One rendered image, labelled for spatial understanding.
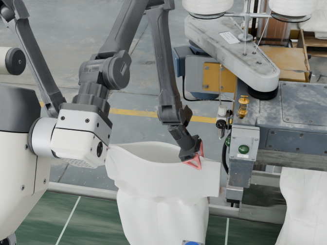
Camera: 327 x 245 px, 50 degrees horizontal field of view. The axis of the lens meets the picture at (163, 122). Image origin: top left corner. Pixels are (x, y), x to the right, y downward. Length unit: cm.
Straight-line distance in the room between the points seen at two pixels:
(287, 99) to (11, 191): 78
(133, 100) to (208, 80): 205
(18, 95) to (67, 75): 313
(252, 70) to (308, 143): 26
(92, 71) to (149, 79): 282
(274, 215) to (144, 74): 230
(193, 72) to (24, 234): 125
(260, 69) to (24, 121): 66
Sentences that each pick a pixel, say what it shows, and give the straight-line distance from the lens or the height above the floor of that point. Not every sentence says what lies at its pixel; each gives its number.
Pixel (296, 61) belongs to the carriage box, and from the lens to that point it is 131.
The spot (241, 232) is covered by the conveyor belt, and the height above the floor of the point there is 38.
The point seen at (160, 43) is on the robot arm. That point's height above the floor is 145.
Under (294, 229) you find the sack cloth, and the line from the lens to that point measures 153.
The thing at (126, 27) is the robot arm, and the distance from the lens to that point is 95.
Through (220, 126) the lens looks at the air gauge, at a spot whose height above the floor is 115.
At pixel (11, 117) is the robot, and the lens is 81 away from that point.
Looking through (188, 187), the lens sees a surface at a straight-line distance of 141.
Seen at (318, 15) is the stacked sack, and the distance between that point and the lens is 423.
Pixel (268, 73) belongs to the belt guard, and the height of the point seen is 142.
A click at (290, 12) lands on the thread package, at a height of 154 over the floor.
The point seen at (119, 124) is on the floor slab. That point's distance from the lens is 311.
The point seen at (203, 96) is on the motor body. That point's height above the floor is 112.
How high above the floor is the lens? 197
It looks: 40 degrees down
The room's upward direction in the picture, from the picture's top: 4 degrees counter-clockwise
